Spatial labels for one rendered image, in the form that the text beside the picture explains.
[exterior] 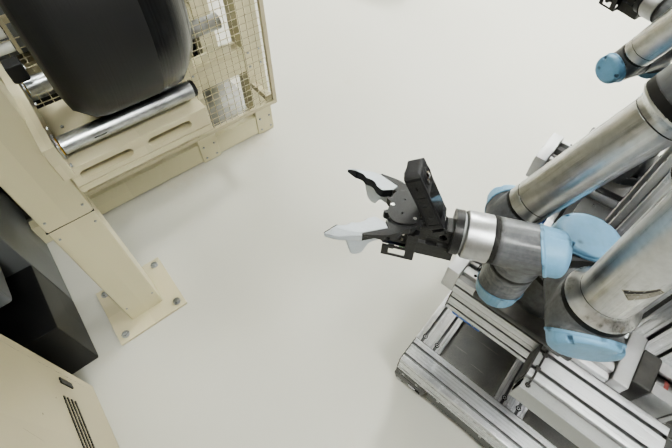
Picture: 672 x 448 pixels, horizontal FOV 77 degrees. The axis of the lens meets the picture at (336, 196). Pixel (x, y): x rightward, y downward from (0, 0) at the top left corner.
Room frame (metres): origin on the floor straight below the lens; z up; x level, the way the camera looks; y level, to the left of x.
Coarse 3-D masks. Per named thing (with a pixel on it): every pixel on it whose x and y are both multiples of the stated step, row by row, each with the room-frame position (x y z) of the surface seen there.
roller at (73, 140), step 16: (160, 96) 0.84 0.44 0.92; (176, 96) 0.85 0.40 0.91; (192, 96) 0.87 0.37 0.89; (128, 112) 0.78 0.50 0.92; (144, 112) 0.79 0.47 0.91; (160, 112) 0.82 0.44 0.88; (80, 128) 0.72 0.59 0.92; (96, 128) 0.73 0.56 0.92; (112, 128) 0.74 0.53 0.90; (64, 144) 0.68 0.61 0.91; (80, 144) 0.69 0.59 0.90
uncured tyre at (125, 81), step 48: (0, 0) 0.67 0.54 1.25; (48, 0) 0.66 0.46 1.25; (96, 0) 0.70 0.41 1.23; (144, 0) 0.74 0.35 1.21; (48, 48) 0.65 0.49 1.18; (96, 48) 0.67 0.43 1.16; (144, 48) 0.72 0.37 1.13; (192, 48) 0.85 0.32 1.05; (96, 96) 0.67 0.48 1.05; (144, 96) 0.76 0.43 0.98
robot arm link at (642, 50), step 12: (660, 24) 0.88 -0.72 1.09; (636, 36) 0.92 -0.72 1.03; (648, 36) 0.88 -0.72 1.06; (660, 36) 0.86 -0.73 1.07; (624, 48) 0.92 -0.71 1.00; (636, 48) 0.89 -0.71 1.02; (648, 48) 0.87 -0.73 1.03; (660, 48) 0.86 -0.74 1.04; (600, 60) 0.93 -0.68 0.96; (612, 60) 0.91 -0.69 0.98; (624, 60) 0.90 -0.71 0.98; (636, 60) 0.88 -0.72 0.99; (648, 60) 0.87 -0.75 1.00; (600, 72) 0.92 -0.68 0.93; (612, 72) 0.89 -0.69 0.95; (624, 72) 0.89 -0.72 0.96; (636, 72) 0.89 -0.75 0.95
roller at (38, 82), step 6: (42, 72) 0.93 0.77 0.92; (36, 78) 0.91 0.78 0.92; (42, 78) 0.92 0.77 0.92; (30, 84) 0.90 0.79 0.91; (36, 84) 0.90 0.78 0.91; (42, 84) 0.91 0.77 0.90; (48, 84) 0.91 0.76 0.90; (30, 90) 0.89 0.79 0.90; (36, 90) 0.90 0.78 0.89; (42, 90) 0.91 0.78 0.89
